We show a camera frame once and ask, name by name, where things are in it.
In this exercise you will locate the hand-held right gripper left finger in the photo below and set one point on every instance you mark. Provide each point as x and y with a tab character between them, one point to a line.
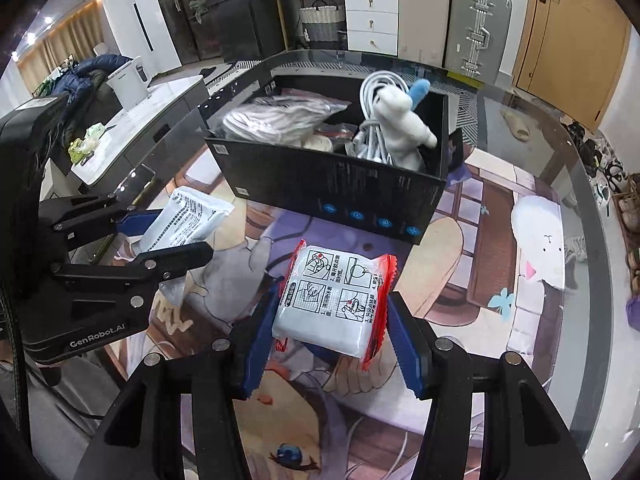
257	345

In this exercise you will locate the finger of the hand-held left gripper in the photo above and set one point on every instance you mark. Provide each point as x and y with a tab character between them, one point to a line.
170	260
140	221

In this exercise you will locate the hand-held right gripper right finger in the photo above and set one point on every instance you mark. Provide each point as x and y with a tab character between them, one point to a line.
405	345

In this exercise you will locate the white printed soft packet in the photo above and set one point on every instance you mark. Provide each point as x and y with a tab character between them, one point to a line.
185	217

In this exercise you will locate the white packet red edges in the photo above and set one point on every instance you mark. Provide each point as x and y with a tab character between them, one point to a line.
330	310

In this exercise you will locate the black cardboard box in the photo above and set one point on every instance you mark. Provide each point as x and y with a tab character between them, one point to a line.
325	185

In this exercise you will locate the bag of white shoelaces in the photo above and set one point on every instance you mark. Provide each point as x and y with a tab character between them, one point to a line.
280	115

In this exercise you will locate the white plush toy blue hat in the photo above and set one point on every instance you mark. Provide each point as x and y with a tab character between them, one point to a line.
405	125

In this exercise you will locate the printed cartoon table mat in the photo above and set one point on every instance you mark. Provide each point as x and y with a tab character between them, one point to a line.
475	260

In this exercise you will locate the grey side table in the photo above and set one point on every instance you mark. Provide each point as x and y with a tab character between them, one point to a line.
165	95

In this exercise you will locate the white electric kettle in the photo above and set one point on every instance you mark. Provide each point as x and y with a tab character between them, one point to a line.
127	85

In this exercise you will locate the dark blue puffer jacket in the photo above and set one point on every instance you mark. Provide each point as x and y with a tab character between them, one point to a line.
85	75

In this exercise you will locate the beige curtain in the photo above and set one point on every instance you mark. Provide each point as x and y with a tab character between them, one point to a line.
55	45

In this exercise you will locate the striped black white rug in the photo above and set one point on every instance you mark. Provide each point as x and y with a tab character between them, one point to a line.
250	65

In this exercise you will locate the dark grey refrigerator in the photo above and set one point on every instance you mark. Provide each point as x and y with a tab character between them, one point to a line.
230	10

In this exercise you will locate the purple rolled mat bag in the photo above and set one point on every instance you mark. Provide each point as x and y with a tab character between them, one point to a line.
634	315

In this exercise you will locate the beige slipper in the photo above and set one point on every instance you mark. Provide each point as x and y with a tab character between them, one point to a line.
517	125

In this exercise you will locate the woven laundry basket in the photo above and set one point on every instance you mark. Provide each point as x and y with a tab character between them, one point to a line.
322	25

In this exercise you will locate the pile of dark sandals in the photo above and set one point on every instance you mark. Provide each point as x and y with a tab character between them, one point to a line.
595	155

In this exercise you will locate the white desk with drawers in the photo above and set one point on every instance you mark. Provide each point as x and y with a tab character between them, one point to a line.
370	20

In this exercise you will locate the silver suitcase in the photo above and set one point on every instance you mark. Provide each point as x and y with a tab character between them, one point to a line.
480	25

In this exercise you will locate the beige suitcase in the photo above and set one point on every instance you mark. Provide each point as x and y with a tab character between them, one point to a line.
425	15

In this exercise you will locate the wooden door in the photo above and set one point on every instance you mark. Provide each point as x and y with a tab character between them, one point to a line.
565	50

